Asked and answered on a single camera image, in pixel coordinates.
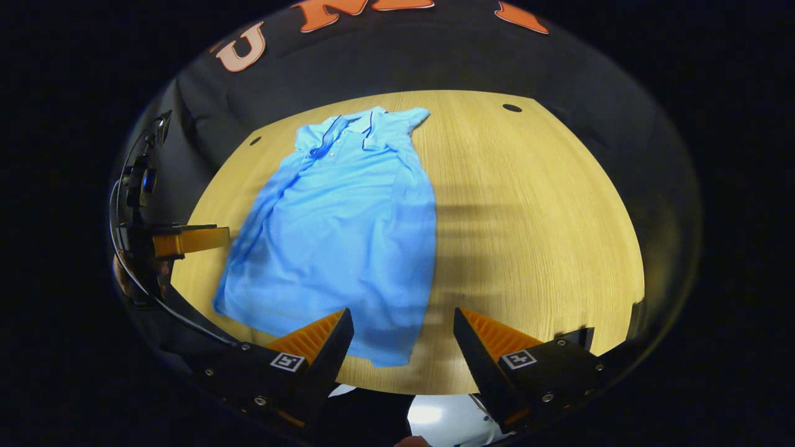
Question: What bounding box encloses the person's dark clothing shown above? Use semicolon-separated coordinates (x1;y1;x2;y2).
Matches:
323;386;414;447

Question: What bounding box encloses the black backdrop cloth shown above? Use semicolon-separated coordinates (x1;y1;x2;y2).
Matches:
115;0;702;348

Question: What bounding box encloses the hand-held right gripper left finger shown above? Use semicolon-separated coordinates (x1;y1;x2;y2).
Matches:
193;307;355;430

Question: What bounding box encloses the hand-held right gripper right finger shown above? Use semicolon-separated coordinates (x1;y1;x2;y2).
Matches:
452;306;627;435

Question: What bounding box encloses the black cable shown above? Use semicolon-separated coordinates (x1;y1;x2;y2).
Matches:
109;124;240;347

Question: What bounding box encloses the light blue T-shirt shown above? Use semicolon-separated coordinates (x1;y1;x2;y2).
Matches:
212;105;439;369

